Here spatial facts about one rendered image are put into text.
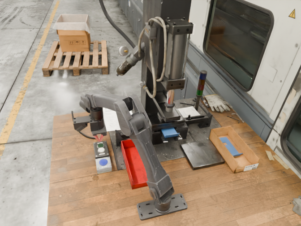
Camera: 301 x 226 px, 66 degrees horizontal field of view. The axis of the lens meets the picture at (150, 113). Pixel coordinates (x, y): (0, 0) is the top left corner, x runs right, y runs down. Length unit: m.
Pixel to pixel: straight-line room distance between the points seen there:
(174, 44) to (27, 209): 1.76
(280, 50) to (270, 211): 0.82
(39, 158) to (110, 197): 1.61
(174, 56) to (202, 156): 0.51
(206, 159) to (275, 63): 0.66
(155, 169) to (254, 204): 0.47
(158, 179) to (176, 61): 0.49
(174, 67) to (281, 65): 0.64
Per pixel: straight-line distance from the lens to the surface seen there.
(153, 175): 0.87
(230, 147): 1.31
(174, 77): 1.04
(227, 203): 1.09
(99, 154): 1.16
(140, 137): 0.82
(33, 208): 2.22
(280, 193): 1.22
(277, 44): 1.47
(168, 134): 1.13
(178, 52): 1.00
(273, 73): 1.48
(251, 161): 1.27
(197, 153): 1.20
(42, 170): 2.45
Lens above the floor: 1.76
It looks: 36 degrees down
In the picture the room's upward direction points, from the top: 3 degrees clockwise
